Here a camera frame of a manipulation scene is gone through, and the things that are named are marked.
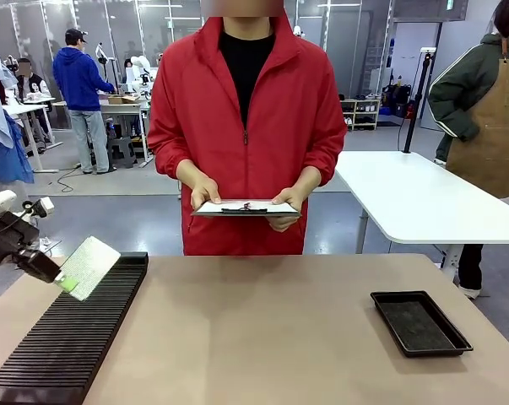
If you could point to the person in red jacket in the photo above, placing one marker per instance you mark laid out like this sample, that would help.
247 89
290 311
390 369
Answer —
245 126

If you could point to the black rectangular plastic tray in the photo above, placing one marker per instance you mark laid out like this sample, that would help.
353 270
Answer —
418 325

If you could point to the white clipboard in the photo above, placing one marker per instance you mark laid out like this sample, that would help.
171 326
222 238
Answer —
245 208

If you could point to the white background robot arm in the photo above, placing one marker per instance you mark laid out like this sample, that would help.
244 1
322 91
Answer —
140 73

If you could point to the person's right forearm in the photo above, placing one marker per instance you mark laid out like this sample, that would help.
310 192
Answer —
191 166

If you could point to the person in light blue shirt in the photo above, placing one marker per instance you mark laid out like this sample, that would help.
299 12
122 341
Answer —
1 139

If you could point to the person's left hand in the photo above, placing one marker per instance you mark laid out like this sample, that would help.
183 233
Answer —
290 200

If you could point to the white background desk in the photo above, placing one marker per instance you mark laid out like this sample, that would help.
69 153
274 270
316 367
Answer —
129 110

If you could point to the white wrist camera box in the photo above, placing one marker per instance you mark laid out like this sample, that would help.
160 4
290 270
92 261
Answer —
41 206

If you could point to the black tripod pole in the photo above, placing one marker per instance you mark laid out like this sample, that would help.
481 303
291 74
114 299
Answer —
415 101

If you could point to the seated person in varsity jacket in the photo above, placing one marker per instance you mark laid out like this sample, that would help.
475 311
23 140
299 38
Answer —
32 86

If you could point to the white rounded table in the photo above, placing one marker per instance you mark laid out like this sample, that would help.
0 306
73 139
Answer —
423 194

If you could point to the person's right hand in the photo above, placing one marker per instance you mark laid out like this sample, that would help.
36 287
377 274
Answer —
205 192

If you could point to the person in blue hoodie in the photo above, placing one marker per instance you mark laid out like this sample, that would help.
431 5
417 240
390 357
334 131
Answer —
83 93

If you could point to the brown cardboard box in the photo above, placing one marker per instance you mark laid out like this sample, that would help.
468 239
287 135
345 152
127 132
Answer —
121 100

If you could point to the black clipboard clip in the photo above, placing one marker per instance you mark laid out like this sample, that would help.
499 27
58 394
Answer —
243 208

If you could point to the person's left forearm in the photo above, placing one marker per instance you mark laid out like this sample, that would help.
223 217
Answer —
311 179

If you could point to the white desk with metal legs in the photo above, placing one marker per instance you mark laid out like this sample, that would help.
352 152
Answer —
28 110

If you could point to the silver perforated PCB board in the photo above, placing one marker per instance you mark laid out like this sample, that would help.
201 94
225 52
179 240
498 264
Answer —
91 266

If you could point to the person in brown apron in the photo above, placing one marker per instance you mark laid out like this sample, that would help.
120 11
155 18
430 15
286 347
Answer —
486 105

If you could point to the wooden shoe shelf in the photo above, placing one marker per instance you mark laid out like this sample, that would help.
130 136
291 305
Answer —
361 114

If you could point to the black step stool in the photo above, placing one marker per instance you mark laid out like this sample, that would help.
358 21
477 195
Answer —
121 152

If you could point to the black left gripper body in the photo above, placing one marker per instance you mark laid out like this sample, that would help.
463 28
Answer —
9 240

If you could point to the black slotted PCB rack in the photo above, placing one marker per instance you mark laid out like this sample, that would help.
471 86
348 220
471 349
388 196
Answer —
68 337

